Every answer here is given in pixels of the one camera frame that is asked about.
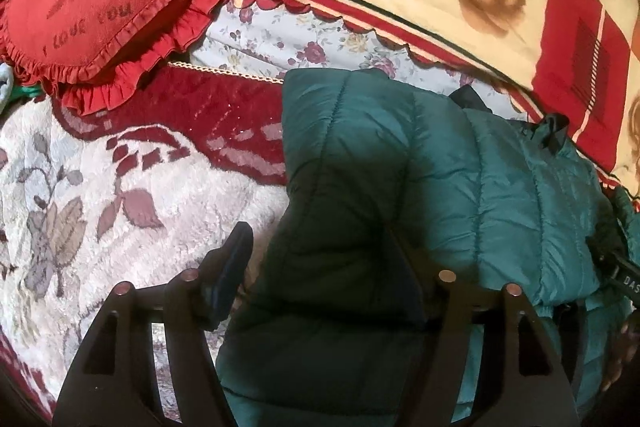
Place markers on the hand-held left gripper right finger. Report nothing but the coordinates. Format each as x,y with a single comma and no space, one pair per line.
452,307

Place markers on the red and white plush blanket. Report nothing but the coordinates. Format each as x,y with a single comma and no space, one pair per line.
125,187

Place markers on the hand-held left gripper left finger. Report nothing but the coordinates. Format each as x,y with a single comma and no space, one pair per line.
231,267

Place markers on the person's right hand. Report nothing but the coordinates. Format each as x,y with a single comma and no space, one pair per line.
622,347

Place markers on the light green cloth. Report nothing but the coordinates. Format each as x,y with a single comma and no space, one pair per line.
7,79

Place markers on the green puffer jacket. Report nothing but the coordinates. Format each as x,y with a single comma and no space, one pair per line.
400,167

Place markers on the white floral bed sheet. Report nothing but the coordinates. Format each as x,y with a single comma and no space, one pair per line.
300,49

